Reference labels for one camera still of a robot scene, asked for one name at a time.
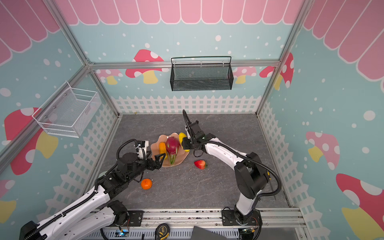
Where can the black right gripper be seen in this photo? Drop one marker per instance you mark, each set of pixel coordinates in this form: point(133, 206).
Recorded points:
point(194, 133)

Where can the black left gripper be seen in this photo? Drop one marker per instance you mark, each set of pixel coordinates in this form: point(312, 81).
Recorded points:
point(158, 165)

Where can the yellow fake lemon fruit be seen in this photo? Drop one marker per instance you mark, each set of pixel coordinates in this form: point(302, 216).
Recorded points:
point(181, 138)

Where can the orange-yellow fake mango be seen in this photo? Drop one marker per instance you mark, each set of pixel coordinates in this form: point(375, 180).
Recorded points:
point(163, 148)

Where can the magenta fake dragon fruit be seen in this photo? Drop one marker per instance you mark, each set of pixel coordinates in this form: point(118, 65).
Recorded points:
point(173, 146)

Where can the red fake strawberry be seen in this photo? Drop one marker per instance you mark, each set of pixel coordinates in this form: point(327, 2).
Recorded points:
point(200, 164)

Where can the fake orange tangerine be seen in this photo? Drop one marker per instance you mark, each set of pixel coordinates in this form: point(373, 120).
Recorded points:
point(146, 184)

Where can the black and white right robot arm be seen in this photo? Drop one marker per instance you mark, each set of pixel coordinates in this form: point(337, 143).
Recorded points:
point(253, 179)

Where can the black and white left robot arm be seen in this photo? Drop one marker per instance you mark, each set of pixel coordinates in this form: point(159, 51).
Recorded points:
point(97, 208)

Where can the pink scalloped fruit bowl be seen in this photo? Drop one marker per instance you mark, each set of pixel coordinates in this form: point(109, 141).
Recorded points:
point(181, 156)

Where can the yellow black tape measure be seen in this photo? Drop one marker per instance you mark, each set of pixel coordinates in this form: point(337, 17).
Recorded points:
point(162, 232)

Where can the grey panel at front edge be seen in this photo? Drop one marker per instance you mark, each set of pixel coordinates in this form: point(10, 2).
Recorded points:
point(199, 233)

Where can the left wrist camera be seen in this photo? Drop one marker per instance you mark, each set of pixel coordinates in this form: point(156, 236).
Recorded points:
point(141, 149)

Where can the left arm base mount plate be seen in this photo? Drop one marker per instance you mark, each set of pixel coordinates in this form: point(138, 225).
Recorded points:
point(132, 218)

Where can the black mesh wall basket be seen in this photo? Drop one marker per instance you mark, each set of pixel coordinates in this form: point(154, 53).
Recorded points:
point(207, 73)

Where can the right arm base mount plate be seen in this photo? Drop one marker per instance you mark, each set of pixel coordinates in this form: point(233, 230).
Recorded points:
point(236, 218)

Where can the white wire wall basket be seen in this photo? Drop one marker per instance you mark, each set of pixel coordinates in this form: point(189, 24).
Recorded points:
point(68, 112)

